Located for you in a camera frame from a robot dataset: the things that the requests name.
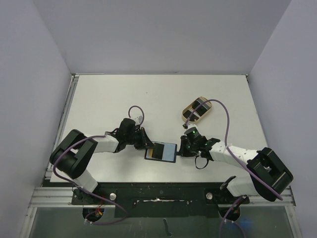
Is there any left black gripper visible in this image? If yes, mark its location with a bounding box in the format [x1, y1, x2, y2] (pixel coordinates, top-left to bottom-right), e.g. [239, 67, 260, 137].
[125, 127, 155, 150]

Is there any black leather card holder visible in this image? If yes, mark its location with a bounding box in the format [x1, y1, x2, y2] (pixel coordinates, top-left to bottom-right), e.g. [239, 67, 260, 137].
[144, 141, 177, 163]

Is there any gold VIP credit card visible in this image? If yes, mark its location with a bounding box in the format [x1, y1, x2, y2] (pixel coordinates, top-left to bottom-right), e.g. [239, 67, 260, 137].
[147, 149, 154, 158]

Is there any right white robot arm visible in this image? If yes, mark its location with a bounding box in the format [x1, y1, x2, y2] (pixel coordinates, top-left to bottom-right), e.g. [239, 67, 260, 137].
[178, 127, 294, 203]

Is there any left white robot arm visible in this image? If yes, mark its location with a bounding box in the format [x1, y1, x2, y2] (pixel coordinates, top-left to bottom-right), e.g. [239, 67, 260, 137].
[50, 118, 155, 204]

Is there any loose black card in tray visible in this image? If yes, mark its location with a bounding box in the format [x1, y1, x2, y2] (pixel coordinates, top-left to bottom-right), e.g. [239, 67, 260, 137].
[183, 110, 198, 121]

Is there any stack of black cards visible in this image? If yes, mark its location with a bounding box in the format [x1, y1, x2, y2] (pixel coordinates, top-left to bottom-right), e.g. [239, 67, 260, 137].
[192, 98, 212, 116]

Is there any beige wooden tray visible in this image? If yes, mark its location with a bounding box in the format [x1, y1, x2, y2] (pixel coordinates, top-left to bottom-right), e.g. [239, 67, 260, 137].
[182, 96, 212, 124]

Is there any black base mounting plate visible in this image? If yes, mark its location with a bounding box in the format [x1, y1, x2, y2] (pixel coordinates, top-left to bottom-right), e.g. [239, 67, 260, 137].
[71, 182, 237, 218]

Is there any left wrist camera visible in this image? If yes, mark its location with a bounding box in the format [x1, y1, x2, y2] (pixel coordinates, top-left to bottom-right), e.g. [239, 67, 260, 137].
[133, 115, 144, 125]

